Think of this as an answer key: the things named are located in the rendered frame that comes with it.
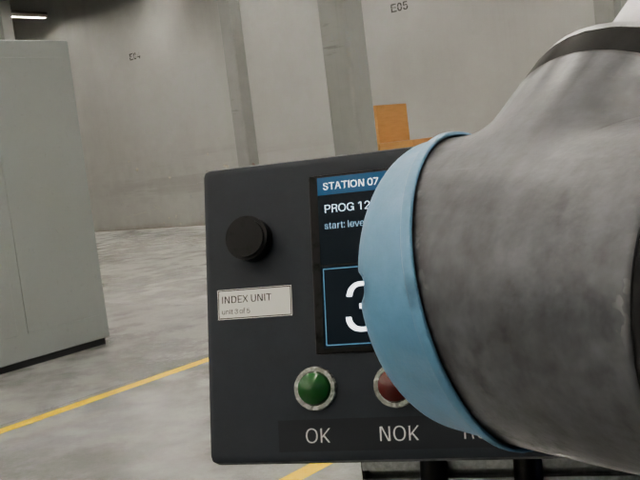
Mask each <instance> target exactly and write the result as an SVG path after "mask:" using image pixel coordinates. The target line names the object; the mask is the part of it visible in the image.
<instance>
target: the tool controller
mask: <svg viewBox="0 0 640 480"><path fill-rule="evenodd" d="M412 148H413V147H407V148H400V149H391V150H376V151H368V152H359V153H352V154H343V155H335V156H328V157H319V158H311V159H303V160H295V161H287V162H279V163H270V164H263V165H254V166H246V167H238V168H230V169H222V170H211V171H209V172H207V173H206V174H205V178H204V186H205V224H206V261H207V299H208V337H209V374H210V448H211V458H212V462H214V463H216V464H218V465H267V464H316V463H364V462H412V461H420V476H421V480H449V478H448V462H447V461H460V460H508V459H513V472H514V480H544V477H543V465H542V459H556V458H563V457H559V456H555V455H551V454H546V453H543V452H539V451H530V452H524V453H520V452H514V451H507V450H502V449H499V448H497V447H495V446H493V445H492V444H490V443H489V442H487V441H485V440H484V439H482V438H481V437H480V436H477V435H473V434H470V433H466V432H463V431H460V430H455V429H451V428H448V427H446V426H443V425H441V424H439V423H437V422H435V421H433V420H431V419H430V418H428V417H427V416H426V415H424V414H423V413H422V412H420V411H419V410H417V409H416V408H415V407H414V406H413V405H412V404H411V403H409V404H408V405H406V406H405V407H402V408H391V407H388V406H386V405H384V404H383V403H382V402H381V401H380V400H379V399H378V398H377V396H376V395H375V392H374V388H373V380H374V377H375V375H376V373H377V372H378V371H379V370H380V369H381V368H382V366H381V364H380V362H379V360H378V358H377V356H376V353H375V351H374V349H373V346H361V347H344V348H327V349H324V327H323V305H322V283H321V267H329V266H341V265H352V264H358V255H359V245H360V238H361V232H362V228H363V224H364V220H365V216H366V213H367V209H368V206H369V204H370V200H371V198H372V196H373V194H374V192H375V190H376V188H377V186H378V184H379V182H380V181H381V179H382V178H383V176H384V175H385V173H386V172H387V170H388V169H389V168H390V166H391V165H392V164H393V163H394V162H395V161H396V160H397V159H398V158H399V157H400V156H402V155H403V154H404V153H405V152H407V151H408V150H410V149H412ZM309 367H322V368H325V369H326V370H328V371H329V372H330V373H331V374H332V375H333V377H334V379H335V381H336V386H337V392H336V396H335V398H334V400H333V402H332V403H331V404H330V406H328V407H327V408H326V409H324V410H318V411H316V410H308V409H306V408H304V407H303V406H301V405H300V404H299V402H298V401H297V399H296V397H295V394H294V383H295V380H296V378H297V376H298V375H299V374H300V372H302V371H303V370H305V369H307V368H309Z"/></svg>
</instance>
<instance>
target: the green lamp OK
mask: <svg viewBox="0 0 640 480"><path fill-rule="evenodd" d="M336 392H337V386H336V381H335V379H334V377H333V375H332V374H331V373H330V372H329V371H328V370H326V369H325V368H322V367H309V368H307V369H305V370H303V371H302V372H300V374H299V375H298V376H297V378H296V380H295V383H294V394H295V397H296V399H297V401H298V402H299V404H300V405H301V406H303V407H304V408H306V409H308V410H316V411H318V410H324V409H326V408H327V407H328V406H330V404H331V403H332V402H333V400H334V398H335V396H336Z"/></svg>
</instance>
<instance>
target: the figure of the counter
mask: <svg viewBox="0 0 640 480"><path fill-rule="evenodd" d="M321 283H322V305H323V327H324V349H327V348H344V347H361V346H372V344H371V341H370V337H369V334H368V331H367V328H366V324H365V320H364V316H363V312H362V308H361V303H362V300H363V297H364V281H363V278H362V276H361V275H360V273H359V271H358V264H352V265H341V266H329V267H321Z"/></svg>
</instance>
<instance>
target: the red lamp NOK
mask: <svg viewBox="0 0 640 480"><path fill-rule="evenodd" d="M373 388H374V392H375V395H376V396H377V398H378V399H379V400H380V401H381V402H382V403H383V404H384V405H386V406H388V407H391V408H402V407H405V406H406V405H408V404H409V403H410V402H408V401H407V400H406V398H405V397H404V396H403V395H402V394H401V393H400V392H399V391H398V389H397V388H396V387H395V386H394V385H393V384H392V382H391V380H390V379H389V377H388V376H387V374H386V373H385V371H384V369H383V367H382V368H381V369H380V370H379V371H378V372H377V373H376V375H375V377H374V380H373Z"/></svg>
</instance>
